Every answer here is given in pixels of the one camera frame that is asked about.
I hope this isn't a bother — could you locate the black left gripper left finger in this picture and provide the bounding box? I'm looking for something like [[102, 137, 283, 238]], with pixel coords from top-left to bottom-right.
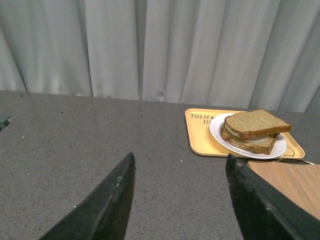
[[41, 153, 136, 240]]

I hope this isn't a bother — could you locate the yellow bear serving tray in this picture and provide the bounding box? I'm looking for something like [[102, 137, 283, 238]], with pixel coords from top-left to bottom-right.
[[185, 108, 305, 160]]

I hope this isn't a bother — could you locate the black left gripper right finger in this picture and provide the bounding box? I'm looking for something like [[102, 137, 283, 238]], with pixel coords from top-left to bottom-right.
[[225, 154, 320, 240]]

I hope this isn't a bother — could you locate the grey pleated curtain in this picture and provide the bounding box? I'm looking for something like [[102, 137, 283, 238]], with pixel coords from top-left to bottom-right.
[[0, 0, 320, 113]]

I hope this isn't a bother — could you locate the metal cutting board handle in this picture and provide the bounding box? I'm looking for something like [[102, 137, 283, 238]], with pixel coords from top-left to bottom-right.
[[275, 158, 316, 165]]

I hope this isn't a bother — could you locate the fried egg filling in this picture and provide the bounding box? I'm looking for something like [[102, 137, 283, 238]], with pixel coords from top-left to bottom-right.
[[222, 127, 279, 143]]

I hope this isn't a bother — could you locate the bread slice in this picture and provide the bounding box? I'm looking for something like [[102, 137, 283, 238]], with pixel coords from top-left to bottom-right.
[[223, 109, 292, 139], [220, 125, 279, 155]]

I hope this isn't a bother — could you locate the bamboo cutting board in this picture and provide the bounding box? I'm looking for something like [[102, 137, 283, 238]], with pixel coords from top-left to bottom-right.
[[247, 161, 320, 219]]

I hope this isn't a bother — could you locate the white round plate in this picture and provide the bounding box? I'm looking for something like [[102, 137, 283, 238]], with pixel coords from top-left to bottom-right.
[[209, 113, 287, 160]]

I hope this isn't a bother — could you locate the green grey table-edge object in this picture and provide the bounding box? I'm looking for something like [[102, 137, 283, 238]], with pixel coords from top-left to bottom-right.
[[0, 113, 11, 131]]

